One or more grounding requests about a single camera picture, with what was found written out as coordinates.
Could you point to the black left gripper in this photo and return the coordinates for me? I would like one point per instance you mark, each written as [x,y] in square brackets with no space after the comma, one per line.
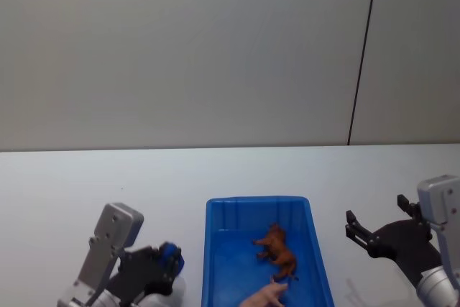
[136,272]

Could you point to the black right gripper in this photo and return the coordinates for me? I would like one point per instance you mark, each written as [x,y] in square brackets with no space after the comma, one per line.
[402,246]

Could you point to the small blue toy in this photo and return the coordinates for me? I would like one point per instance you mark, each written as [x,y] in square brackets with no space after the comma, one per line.
[171,254]

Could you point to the left robot arm with grey bracket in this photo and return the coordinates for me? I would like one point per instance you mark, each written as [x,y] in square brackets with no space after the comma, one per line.
[108,235]

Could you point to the right robot arm with grey bracket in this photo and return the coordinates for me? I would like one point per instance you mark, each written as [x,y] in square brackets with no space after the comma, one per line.
[436,199]

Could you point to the blue plastic bin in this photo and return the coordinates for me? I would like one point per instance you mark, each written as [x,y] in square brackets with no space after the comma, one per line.
[233,249]

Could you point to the pale pink toy figure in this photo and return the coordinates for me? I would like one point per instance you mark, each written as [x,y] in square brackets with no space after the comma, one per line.
[264,296]

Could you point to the brown toy horse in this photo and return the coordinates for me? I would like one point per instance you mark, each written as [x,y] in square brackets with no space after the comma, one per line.
[280,253]

